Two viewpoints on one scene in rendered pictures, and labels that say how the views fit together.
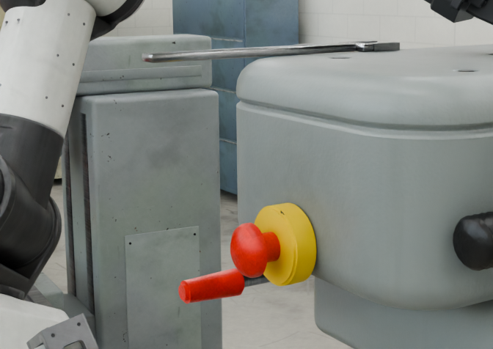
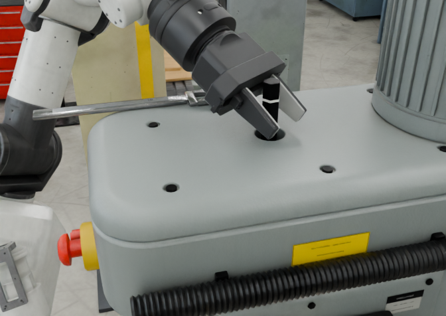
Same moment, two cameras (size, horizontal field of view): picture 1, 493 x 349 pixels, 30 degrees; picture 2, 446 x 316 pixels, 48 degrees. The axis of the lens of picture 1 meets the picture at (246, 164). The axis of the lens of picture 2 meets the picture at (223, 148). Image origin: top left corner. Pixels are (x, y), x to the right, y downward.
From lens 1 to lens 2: 0.47 m
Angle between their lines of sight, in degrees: 25
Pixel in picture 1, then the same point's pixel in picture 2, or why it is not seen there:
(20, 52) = (25, 61)
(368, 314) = not seen: hidden behind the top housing
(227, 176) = (344, 1)
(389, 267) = (110, 297)
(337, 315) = not seen: hidden behind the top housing
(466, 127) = (141, 241)
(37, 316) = (26, 216)
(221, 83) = not seen: outside the picture
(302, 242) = (88, 255)
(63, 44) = (51, 56)
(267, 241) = (74, 248)
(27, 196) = (24, 149)
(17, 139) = (21, 115)
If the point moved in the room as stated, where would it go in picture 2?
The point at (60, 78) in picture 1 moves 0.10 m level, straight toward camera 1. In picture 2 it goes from (50, 76) to (24, 101)
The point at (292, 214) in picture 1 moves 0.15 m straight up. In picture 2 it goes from (87, 237) to (67, 127)
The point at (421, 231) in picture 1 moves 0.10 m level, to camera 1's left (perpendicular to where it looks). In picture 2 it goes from (121, 288) to (38, 269)
